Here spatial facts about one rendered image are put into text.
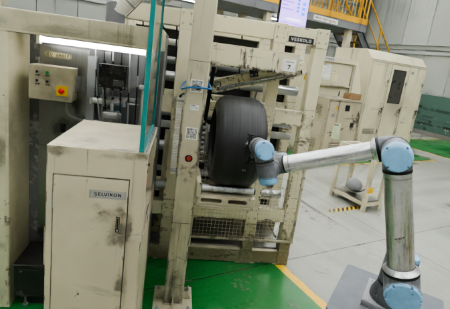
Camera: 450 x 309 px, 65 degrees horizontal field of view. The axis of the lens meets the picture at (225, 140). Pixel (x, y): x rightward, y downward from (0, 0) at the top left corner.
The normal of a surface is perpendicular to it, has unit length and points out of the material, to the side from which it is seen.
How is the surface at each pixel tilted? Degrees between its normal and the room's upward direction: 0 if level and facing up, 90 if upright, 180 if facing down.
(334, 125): 90
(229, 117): 51
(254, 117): 46
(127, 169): 90
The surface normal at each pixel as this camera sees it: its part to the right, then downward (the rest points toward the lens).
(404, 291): -0.37, 0.29
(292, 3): 0.48, 0.25
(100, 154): 0.11, 0.24
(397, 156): -0.40, 0.07
